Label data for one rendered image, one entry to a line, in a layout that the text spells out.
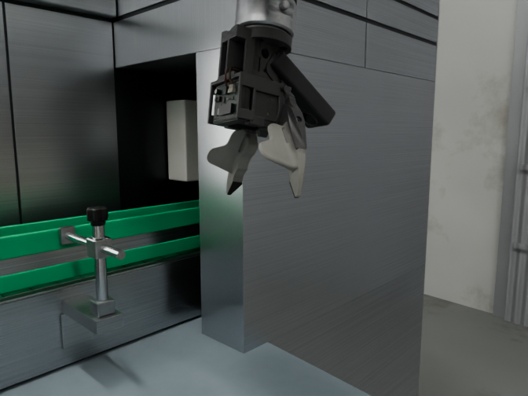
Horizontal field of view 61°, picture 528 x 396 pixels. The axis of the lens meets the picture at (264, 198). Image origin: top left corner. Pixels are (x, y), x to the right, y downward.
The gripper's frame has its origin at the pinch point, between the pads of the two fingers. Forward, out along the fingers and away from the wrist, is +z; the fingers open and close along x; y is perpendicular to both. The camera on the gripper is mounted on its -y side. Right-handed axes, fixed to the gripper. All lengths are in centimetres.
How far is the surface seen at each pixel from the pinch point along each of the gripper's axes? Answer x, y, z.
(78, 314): -19.8, 16.2, 18.5
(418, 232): -26, -70, 4
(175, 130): -46.7, -7.6, -14.4
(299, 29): -12.3, -13.2, -29.2
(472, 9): -101, -214, -128
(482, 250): -98, -240, 16
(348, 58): -15.4, -28.3, -29.0
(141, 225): -29.3, 4.7, 6.0
